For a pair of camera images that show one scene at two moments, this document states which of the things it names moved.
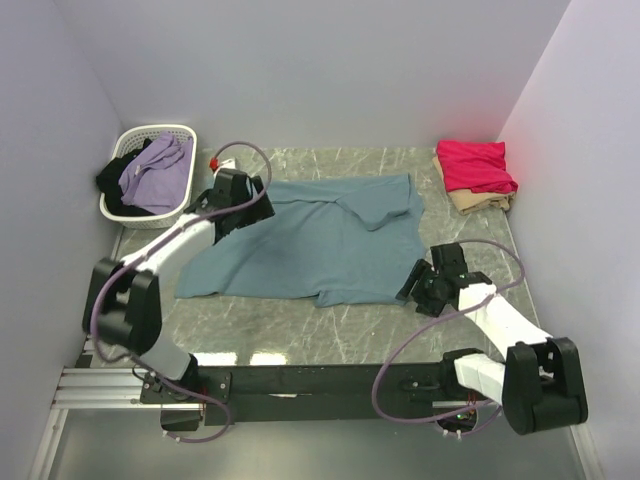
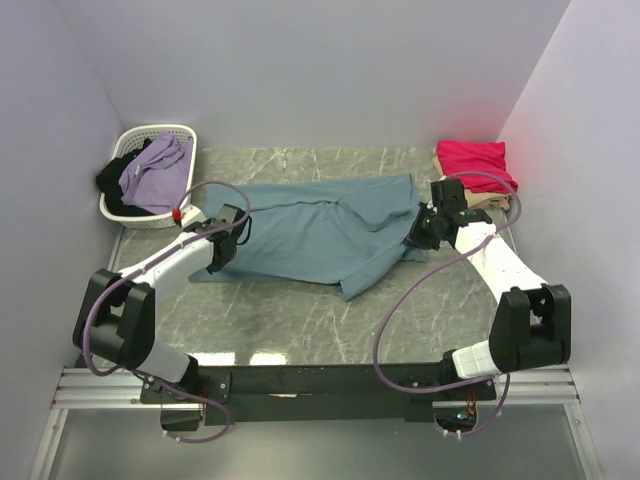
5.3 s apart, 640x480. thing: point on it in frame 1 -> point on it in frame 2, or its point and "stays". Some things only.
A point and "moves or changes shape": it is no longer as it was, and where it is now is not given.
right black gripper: x=425 y=306 -> x=415 y=236
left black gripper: x=258 y=210 -> x=215 y=268
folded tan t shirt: x=467 y=201 stays
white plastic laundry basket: x=129 y=141 stays
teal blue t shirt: x=338 y=241 moves or changes shape
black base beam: x=228 y=393 stays
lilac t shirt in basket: x=157 y=180 stays
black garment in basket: x=108 y=180 stays
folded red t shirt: x=479 y=166 stays
